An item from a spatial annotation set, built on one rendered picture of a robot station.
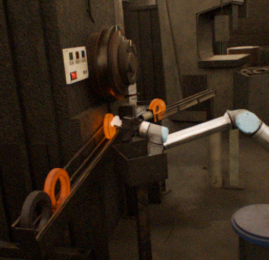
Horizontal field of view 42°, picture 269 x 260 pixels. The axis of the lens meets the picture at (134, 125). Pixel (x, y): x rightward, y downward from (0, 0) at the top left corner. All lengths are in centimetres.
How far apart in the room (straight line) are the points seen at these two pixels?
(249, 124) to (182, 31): 299
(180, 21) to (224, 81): 99
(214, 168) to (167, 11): 264
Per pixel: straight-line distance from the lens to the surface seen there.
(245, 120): 210
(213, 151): 292
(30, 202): 139
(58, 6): 192
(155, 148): 211
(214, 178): 301
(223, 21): 453
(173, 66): 497
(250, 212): 180
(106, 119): 214
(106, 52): 208
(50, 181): 152
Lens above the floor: 129
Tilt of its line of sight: 14 degrees down
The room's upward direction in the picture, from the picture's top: 5 degrees counter-clockwise
